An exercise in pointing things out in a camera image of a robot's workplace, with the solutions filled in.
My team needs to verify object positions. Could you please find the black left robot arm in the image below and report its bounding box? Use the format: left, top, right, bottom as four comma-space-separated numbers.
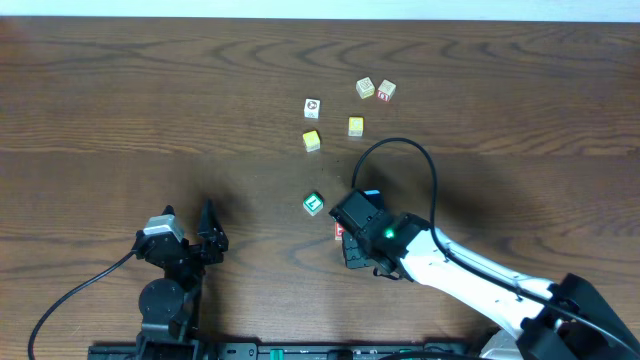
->
132, 200, 229, 360

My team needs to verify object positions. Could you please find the yellow letter G block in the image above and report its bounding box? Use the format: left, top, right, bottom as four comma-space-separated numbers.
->
348, 116, 364, 137

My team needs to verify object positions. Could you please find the yellow letter W block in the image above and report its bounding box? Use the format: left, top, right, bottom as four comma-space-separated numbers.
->
303, 130, 321, 152

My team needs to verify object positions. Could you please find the green letter L block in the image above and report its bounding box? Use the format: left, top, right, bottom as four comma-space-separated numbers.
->
302, 192, 324, 216

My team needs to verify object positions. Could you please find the white block soccer ball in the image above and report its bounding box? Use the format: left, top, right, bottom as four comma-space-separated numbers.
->
304, 98, 321, 119

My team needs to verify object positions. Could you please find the red letter M block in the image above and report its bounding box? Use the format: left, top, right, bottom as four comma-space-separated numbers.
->
334, 222, 344, 241

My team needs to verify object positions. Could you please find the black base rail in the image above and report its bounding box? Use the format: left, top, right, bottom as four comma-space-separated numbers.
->
87, 342, 471, 360

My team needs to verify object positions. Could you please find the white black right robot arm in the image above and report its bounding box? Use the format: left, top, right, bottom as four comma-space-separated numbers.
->
330, 190, 639, 359

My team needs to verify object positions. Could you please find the wooden block yellow trim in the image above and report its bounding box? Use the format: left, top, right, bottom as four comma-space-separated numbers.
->
355, 77, 376, 99

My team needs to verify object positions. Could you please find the wooden block red letter side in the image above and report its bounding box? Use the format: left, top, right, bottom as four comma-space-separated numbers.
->
376, 79, 397, 102

